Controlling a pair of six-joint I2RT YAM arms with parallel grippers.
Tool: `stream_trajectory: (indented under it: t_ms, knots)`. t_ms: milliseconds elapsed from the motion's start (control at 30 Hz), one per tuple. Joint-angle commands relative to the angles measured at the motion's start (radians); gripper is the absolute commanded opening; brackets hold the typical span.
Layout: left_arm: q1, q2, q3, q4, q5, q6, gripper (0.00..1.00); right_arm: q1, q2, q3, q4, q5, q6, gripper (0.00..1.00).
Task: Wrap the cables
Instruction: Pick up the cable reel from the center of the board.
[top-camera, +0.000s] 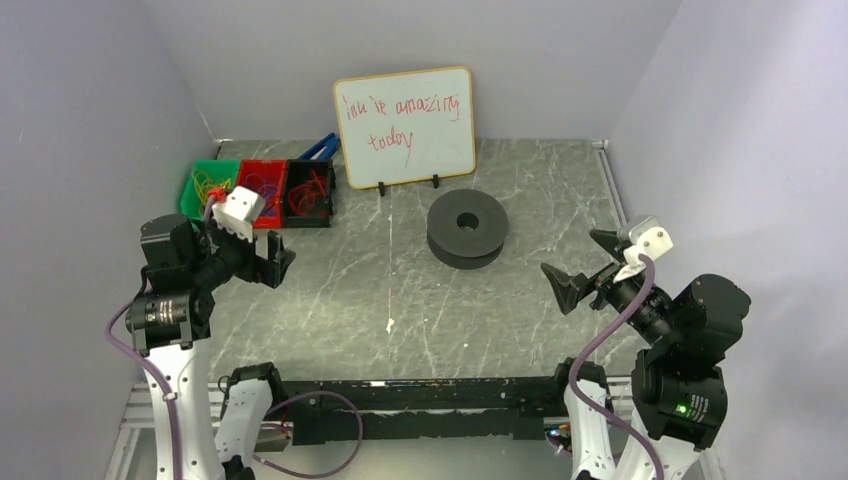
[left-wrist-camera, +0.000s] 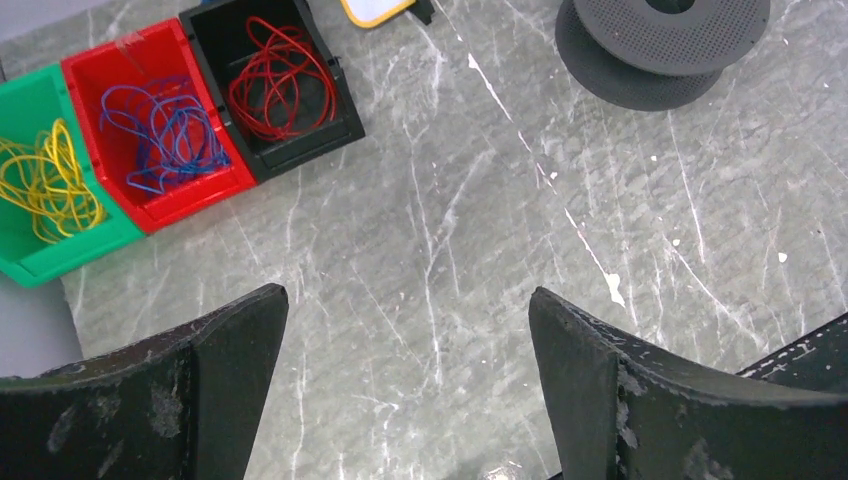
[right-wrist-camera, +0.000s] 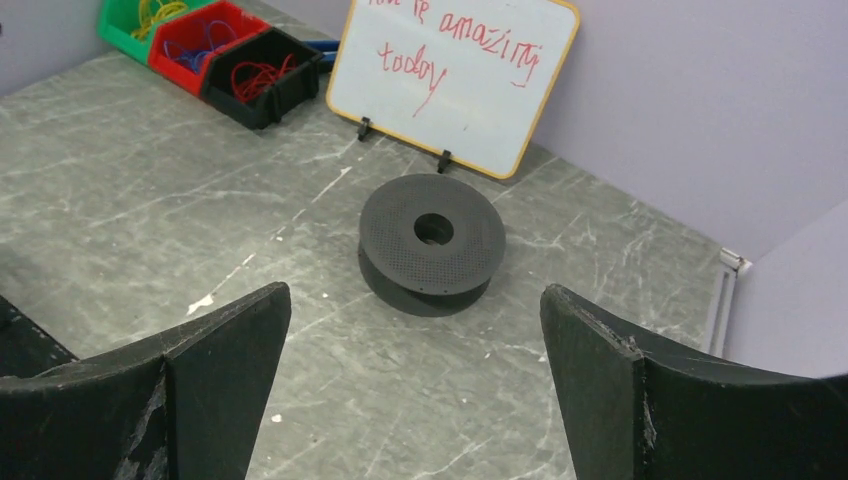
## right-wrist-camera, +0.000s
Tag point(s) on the black storage bin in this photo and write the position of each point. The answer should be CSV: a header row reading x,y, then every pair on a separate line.
x,y
257,82

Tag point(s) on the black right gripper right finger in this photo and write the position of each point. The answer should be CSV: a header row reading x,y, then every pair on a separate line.
x,y
638,405

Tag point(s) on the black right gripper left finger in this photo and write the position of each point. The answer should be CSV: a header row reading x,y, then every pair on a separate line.
x,y
185,403

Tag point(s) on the black perforated cable spool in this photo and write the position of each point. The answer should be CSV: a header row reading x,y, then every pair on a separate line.
x,y
429,244

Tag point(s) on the red storage bin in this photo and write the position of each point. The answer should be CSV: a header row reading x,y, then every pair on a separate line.
x,y
183,48

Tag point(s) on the blue tool behind bins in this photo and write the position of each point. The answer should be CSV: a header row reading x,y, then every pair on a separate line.
x,y
328,48

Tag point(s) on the yellow framed whiteboard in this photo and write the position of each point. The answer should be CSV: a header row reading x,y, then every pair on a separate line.
x,y
467,78

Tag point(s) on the white corner bracket rail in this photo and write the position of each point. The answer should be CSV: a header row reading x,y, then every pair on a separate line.
x,y
731,266

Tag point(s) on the green storage bin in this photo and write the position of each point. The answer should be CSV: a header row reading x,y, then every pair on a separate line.
x,y
130,25

